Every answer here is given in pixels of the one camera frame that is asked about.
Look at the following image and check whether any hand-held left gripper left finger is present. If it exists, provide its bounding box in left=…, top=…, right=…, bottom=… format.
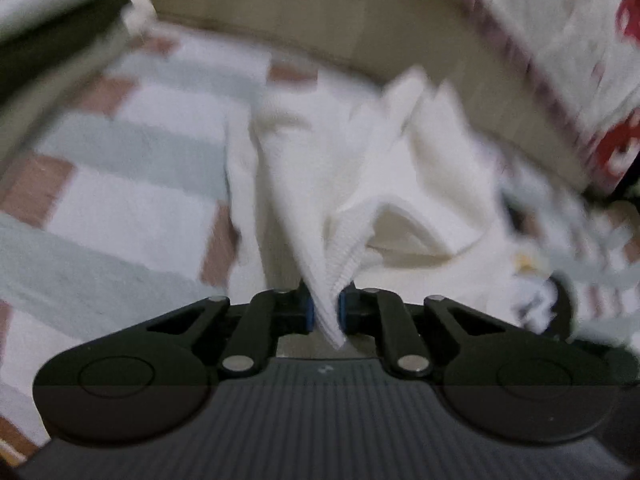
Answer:
left=145, top=280, right=317, bottom=377

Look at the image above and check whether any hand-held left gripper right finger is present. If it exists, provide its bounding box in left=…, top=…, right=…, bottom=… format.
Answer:
left=338, top=282, right=507, bottom=379

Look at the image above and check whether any white garment with green print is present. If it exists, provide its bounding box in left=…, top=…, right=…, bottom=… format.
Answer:
left=222, top=67, right=556, bottom=351

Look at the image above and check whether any checkered rug with dog print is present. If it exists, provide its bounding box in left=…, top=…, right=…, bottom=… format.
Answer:
left=0, top=22, right=640, bottom=461

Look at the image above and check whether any beige folded garment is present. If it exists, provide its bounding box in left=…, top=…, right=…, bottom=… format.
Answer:
left=0, top=22, right=136, bottom=171

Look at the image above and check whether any bear print quilt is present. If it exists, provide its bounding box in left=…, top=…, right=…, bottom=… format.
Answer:
left=390, top=0, right=640, bottom=196

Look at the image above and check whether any cream folded cloth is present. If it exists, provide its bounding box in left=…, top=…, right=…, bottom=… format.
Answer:
left=120, top=0, right=158, bottom=36

